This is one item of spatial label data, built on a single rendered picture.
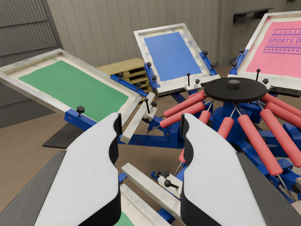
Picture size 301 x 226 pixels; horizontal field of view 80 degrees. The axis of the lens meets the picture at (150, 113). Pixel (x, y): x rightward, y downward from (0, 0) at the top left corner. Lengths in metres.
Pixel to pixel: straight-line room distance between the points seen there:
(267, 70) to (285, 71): 0.13
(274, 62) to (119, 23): 3.28
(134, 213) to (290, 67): 1.55
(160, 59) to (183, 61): 0.23
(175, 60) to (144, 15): 2.81
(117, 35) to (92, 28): 0.53
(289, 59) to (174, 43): 1.02
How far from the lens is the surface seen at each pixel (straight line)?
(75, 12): 4.25
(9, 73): 1.41
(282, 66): 1.85
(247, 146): 1.15
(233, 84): 1.05
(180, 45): 2.04
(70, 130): 1.67
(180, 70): 1.79
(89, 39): 4.27
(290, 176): 0.99
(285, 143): 1.00
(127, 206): 0.97
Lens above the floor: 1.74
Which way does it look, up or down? 30 degrees down
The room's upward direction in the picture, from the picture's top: 8 degrees counter-clockwise
